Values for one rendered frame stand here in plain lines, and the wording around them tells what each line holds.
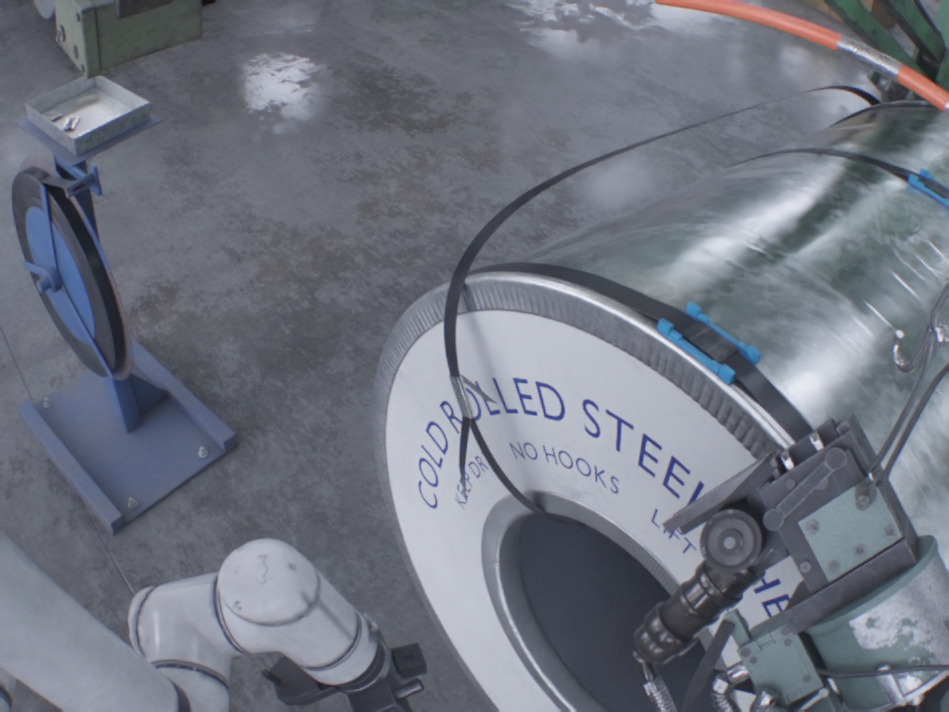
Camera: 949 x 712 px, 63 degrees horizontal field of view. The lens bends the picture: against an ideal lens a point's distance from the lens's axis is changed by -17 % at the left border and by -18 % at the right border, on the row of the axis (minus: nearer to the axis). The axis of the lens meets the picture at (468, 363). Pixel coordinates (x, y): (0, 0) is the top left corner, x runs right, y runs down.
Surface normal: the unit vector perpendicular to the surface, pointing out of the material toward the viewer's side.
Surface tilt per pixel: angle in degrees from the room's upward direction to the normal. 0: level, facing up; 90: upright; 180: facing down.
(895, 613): 42
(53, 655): 75
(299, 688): 25
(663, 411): 90
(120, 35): 92
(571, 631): 30
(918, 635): 37
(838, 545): 58
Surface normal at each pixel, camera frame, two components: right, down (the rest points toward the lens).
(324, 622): 0.76, 0.21
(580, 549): 0.58, 0.14
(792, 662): -0.49, 0.05
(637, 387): -0.77, 0.40
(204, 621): -0.17, -0.03
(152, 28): 0.62, 0.59
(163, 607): -0.36, -0.66
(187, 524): 0.07, -0.72
